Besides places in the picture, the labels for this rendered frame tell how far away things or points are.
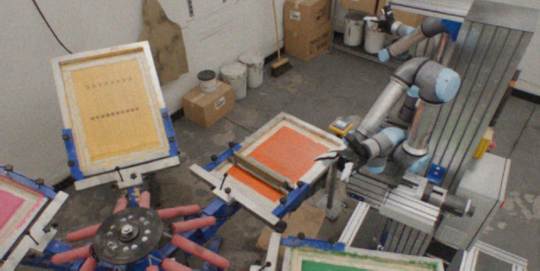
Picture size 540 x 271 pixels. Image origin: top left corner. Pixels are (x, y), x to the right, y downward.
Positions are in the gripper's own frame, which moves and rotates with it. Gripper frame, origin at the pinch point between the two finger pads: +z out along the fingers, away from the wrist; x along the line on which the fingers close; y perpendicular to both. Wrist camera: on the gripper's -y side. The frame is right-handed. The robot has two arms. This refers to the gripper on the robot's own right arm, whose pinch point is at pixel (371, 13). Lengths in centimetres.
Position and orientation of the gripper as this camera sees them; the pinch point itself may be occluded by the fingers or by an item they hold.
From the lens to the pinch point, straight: 261.0
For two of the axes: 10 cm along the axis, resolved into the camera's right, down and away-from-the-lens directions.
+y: 1.3, 6.6, 7.4
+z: -5.5, -5.7, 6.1
